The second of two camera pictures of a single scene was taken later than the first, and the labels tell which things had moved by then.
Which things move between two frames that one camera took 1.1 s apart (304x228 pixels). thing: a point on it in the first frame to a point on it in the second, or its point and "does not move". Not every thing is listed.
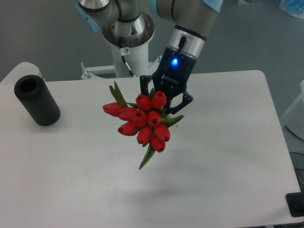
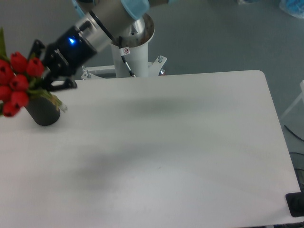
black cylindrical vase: (32, 91) does not move
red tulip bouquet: (145, 118) to (17, 83)
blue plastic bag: (295, 8) does not move
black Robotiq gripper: (173, 73) to (69, 52)
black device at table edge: (295, 204) does not move
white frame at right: (301, 85) does not move
